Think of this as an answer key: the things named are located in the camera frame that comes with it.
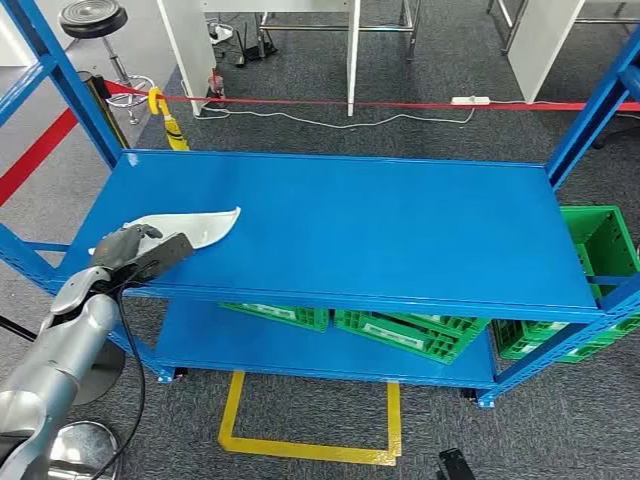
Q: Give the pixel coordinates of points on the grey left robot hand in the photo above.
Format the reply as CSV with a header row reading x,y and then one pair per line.
x,y
118,246

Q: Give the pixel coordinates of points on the white curved plastic part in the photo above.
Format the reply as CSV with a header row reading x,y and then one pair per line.
x,y
210,225

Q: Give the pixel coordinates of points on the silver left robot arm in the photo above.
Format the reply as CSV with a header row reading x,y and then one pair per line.
x,y
60,358

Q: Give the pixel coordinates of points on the blue metal shelf rack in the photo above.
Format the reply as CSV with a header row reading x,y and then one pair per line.
x,y
350,218

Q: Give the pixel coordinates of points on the yellow hooked umbrella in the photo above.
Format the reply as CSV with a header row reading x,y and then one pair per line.
x,y
175,136

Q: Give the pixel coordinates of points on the chrome round base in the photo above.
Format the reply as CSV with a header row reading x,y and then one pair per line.
x,y
84,450

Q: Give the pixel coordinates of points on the black round stool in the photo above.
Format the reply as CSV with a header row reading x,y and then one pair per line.
x,y
92,16

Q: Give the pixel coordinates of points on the black router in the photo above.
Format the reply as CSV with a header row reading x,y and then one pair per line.
x,y
263,52

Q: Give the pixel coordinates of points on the red barrier belt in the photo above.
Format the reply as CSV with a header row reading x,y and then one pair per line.
x,y
300,102

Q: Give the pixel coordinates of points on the white power strip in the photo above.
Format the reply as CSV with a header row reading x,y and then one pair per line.
x,y
470,100

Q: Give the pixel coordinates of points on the black boxy object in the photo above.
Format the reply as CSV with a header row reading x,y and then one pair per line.
x,y
455,467

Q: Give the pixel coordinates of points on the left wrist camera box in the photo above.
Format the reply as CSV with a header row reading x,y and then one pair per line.
x,y
164,255

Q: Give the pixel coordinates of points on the black stanchion post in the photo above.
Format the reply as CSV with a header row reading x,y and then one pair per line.
x,y
112,119

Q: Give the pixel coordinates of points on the steel table frame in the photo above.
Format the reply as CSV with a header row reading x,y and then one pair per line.
x,y
514,26
413,30

